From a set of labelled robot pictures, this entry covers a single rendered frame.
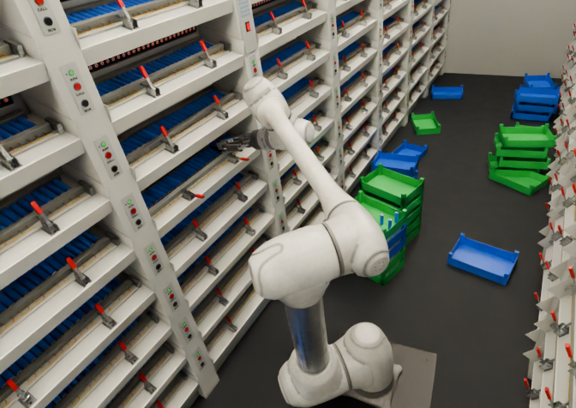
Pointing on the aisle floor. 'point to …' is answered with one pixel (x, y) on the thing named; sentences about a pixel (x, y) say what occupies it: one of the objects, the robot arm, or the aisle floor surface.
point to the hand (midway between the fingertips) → (225, 144)
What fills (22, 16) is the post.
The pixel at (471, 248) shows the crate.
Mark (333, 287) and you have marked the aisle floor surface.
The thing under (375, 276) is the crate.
